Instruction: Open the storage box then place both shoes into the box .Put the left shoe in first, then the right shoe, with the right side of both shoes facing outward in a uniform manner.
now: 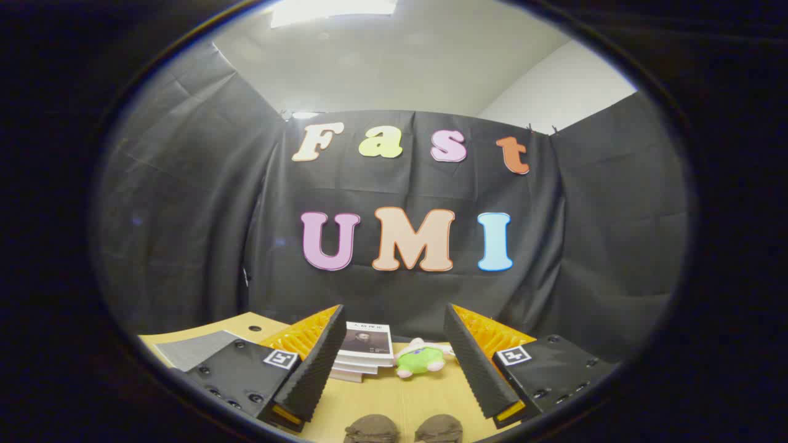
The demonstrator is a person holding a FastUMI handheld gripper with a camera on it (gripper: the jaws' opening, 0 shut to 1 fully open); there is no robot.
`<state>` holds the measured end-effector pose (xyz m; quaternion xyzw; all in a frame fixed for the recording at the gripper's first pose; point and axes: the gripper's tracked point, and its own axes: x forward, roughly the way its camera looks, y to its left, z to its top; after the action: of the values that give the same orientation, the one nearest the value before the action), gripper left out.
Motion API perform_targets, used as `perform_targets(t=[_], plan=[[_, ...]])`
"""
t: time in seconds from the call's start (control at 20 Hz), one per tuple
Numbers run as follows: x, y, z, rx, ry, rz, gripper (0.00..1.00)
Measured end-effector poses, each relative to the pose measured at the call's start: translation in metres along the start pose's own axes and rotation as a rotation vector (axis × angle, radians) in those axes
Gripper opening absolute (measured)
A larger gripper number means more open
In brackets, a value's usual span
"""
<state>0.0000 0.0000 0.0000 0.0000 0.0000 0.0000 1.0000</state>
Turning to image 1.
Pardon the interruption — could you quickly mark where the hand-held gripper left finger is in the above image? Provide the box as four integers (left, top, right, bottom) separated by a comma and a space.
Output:
183, 304, 348, 433

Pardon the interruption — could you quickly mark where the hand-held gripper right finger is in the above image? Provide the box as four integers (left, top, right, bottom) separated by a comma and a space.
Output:
444, 303, 620, 430

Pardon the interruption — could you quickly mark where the brown fleece shoe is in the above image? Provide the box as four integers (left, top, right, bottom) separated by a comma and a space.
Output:
414, 414, 464, 443
344, 414, 401, 443

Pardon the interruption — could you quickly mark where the grey fabric storage box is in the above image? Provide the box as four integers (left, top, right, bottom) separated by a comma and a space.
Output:
154, 330, 247, 372

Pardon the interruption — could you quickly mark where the white portrait cover book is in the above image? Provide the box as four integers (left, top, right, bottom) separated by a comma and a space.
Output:
337, 321, 395, 369

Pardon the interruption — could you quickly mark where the green plush toy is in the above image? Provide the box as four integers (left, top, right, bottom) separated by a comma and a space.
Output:
394, 338, 457, 379

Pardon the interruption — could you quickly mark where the black backdrop cloth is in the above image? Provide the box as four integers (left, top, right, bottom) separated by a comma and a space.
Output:
92, 40, 690, 364

